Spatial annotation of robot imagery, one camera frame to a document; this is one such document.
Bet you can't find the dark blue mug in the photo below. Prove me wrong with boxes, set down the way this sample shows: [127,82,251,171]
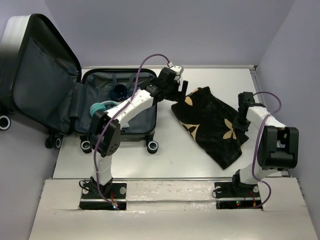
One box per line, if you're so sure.
[109,84,129,102]

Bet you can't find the teal headphones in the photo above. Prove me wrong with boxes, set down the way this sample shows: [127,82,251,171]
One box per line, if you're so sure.
[89,99,132,117]

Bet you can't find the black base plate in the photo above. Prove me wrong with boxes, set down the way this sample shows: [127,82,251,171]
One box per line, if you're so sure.
[211,181,262,210]
[78,180,127,211]

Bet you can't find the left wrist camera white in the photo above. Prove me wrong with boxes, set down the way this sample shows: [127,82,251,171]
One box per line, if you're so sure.
[167,62,184,82]

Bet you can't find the black and white suitcase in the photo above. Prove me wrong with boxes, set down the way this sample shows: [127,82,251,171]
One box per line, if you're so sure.
[0,13,156,154]

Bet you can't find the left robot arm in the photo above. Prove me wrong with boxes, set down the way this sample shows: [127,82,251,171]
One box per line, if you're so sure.
[87,65,188,200]

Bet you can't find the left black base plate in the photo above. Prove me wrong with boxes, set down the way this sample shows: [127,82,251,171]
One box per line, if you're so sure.
[78,180,127,211]

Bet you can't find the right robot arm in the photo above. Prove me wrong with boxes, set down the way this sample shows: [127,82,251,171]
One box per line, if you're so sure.
[230,92,300,196]

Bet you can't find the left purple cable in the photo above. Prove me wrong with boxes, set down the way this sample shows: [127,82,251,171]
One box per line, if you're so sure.
[92,53,173,203]

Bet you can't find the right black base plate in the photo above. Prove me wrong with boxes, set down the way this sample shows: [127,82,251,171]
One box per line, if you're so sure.
[211,181,262,210]

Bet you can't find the black towel with tan flowers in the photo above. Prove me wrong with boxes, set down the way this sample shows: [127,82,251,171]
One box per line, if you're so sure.
[171,86,249,170]

